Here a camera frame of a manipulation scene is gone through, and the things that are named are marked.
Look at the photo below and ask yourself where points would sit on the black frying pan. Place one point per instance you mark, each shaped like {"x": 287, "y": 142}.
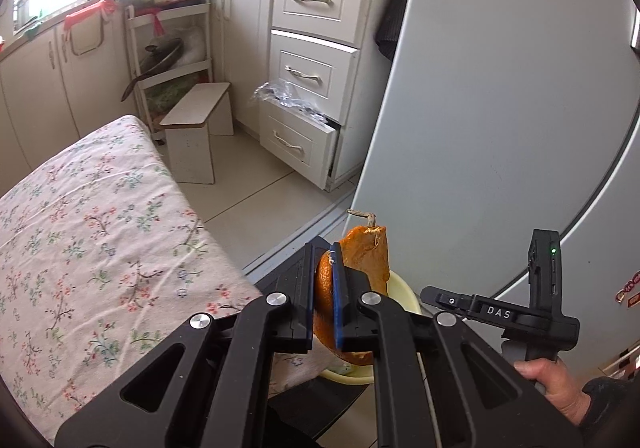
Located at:
{"x": 162, "y": 56}

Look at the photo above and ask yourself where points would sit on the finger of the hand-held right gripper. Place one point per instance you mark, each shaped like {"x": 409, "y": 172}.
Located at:
{"x": 450, "y": 303}

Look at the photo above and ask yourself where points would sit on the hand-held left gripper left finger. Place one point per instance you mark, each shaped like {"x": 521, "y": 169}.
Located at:
{"x": 302, "y": 298}

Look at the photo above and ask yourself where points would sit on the clear crumpled plastic bag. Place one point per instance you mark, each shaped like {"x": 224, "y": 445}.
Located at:
{"x": 285, "y": 96}

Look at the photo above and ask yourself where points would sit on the red door hanging rack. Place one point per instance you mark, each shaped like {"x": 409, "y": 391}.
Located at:
{"x": 82, "y": 13}

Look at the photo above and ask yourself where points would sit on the white plastic sack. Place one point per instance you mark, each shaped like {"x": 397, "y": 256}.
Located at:
{"x": 192, "y": 46}

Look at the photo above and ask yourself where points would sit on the black hanging cloth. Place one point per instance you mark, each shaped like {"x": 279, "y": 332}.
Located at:
{"x": 395, "y": 18}

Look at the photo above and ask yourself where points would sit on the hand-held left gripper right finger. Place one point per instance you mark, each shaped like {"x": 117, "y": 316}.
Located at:
{"x": 337, "y": 298}

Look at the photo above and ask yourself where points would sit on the yellow bowl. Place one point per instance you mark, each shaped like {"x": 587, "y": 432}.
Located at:
{"x": 402, "y": 295}

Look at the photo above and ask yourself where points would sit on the white trolley rack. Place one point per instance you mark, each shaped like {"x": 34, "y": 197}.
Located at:
{"x": 170, "y": 14}

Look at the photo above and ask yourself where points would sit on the person's right forearm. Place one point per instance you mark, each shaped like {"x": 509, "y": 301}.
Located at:
{"x": 610, "y": 408}

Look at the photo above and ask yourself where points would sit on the white base cabinets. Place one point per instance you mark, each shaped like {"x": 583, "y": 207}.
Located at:
{"x": 245, "y": 53}

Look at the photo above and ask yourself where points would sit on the floral tablecloth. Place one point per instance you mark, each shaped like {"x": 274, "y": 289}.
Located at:
{"x": 100, "y": 228}

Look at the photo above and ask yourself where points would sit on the orange peel with stem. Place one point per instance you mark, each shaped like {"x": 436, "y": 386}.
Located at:
{"x": 370, "y": 258}

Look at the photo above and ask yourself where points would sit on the small red fridge sticker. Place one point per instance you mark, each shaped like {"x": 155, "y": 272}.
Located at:
{"x": 627, "y": 285}

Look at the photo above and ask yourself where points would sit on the white wooden stool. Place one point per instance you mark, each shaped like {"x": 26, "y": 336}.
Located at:
{"x": 195, "y": 108}

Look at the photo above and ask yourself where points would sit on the grey refrigerator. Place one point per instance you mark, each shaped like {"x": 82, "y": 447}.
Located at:
{"x": 500, "y": 103}

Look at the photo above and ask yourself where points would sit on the person's right hand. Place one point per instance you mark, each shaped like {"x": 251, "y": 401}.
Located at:
{"x": 555, "y": 378}

